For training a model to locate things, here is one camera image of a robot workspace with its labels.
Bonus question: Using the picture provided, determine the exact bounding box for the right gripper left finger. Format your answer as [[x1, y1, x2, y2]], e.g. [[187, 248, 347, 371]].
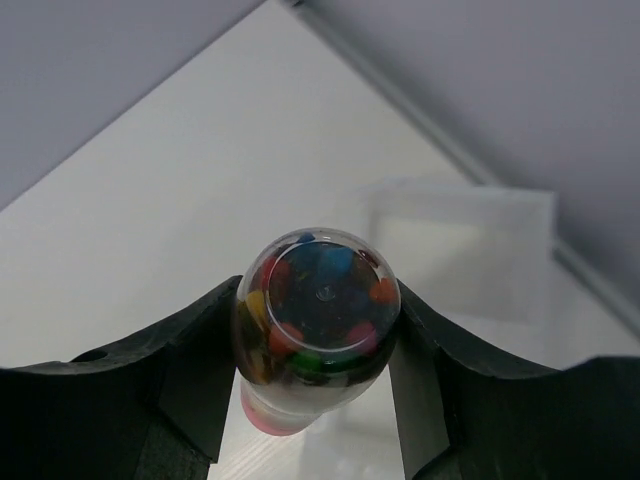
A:
[[1, 277, 240, 479]]

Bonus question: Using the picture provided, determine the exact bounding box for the clear plastic organizer tray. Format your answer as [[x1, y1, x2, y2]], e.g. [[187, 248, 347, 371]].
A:
[[299, 178, 639, 479]]

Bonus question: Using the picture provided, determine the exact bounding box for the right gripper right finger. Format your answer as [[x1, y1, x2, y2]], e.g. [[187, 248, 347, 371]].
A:
[[389, 287, 639, 479]]

